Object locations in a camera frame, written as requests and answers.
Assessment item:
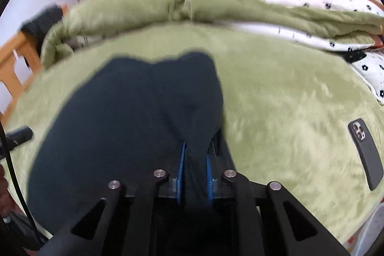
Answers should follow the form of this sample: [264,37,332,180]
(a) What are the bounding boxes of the green plush comforter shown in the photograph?
[40,0,384,71]

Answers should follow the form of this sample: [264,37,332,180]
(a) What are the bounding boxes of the black clothes on bed frame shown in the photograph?
[20,4,65,45]

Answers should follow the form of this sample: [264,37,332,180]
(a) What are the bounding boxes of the white floral quilt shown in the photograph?
[234,0,384,107]

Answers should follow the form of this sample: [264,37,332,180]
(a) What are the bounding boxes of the black cable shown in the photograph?
[0,121,42,247]

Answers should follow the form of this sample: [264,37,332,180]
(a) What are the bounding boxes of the wooden bed frame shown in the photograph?
[0,0,384,119]

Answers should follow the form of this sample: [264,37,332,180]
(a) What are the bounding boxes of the dark t-shirt with white print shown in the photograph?
[26,48,240,232]

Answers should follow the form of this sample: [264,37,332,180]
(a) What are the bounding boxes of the green plush bed sheet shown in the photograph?
[0,22,384,244]

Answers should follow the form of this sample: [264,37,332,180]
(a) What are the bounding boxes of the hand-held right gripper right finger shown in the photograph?
[205,139,351,256]

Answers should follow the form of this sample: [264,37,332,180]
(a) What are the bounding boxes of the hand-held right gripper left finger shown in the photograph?
[36,140,188,256]

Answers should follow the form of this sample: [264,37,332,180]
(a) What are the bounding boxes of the black smartphone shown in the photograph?
[347,118,384,191]

